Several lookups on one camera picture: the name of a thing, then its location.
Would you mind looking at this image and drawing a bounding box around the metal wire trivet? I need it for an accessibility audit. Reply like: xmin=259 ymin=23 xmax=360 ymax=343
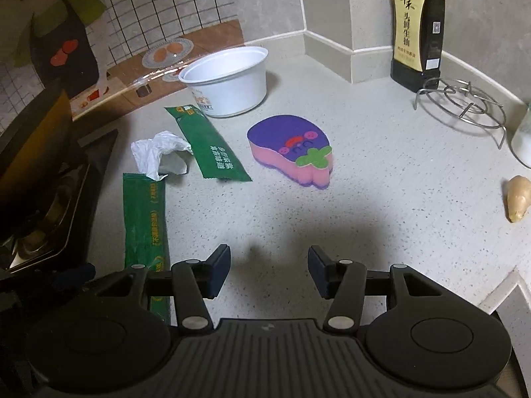
xmin=414 ymin=77 xmax=507 ymax=151

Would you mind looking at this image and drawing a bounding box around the black gas stove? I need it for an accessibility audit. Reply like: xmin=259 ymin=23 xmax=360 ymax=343
xmin=0 ymin=128 xmax=119 ymax=278

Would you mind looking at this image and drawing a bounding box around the white tissue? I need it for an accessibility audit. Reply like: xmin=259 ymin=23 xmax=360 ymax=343
xmin=131 ymin=131 xmax=193 ymax=182

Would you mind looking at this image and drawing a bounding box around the dark soy sauce bottle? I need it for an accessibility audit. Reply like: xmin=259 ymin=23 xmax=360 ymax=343
xmin=390 ymin=0 xmax=446 ymax=94

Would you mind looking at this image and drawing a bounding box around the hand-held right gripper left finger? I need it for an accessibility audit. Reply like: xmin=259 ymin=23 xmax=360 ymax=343
xmin=97 ymin=244 xmax=232 ymax=329

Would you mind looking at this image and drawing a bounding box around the dark figure wall sticker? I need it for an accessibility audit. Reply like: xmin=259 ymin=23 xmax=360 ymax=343
xmin=8 ymin=0 xmax=109 ymax=100

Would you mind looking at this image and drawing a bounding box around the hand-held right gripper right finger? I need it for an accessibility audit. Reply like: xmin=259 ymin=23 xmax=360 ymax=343
xmin=308 ymin=244 xmax=458 ymax=331

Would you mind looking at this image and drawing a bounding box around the purple eggplant sponge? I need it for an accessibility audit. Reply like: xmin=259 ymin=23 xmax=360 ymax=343
xmin=247 ymin=114 xmax=334 ymax=190

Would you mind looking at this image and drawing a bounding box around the piece of ginger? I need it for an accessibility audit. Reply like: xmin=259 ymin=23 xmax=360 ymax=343
xmin=503 ymin=175 xmax=531 ymax=223

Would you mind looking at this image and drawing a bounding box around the white plastic bowl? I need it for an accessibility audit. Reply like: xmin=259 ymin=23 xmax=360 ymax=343
xmin=178 ymin=46 xmax=269 ymax=117

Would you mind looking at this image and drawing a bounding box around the green sachet packet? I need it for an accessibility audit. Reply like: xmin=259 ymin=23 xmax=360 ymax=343
xmin=164 ymin=104 xmax=253 ymax=183
xmin=123 ymin=172 xmax=172 ymax=326

